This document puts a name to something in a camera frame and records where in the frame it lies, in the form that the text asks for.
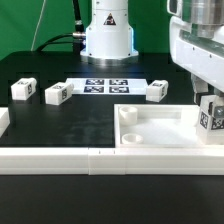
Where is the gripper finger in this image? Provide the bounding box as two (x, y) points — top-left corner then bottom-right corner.
(191, 74), (208, 105)
(212, 104), (224, 119)

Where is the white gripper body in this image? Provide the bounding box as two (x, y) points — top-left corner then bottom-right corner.
(167, 0), (224, 94)

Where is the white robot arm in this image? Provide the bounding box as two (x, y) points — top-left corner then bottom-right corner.
(81, 0), (224, 119)

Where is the white marker tag sheet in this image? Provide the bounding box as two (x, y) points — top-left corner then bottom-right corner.
(66, 78), (147, 95)

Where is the white fence front wall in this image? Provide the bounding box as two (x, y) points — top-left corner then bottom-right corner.
(0, 148), (224, 175)

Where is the white fence wall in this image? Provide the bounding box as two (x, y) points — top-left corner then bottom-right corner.
(0, 148), (224, 175)
(0, 107), (10, 137)

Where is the black vertical cable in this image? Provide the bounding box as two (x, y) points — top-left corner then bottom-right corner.
(72, 0), (84, 54)

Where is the black thick cable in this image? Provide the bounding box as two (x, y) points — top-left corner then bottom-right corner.
(35, 32), (87, 53)

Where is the white thin cable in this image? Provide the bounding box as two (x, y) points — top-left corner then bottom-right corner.
(30, 0), (48, 52)

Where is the white fence left wall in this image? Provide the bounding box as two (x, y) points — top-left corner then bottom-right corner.
(0, 107), (10, 137)

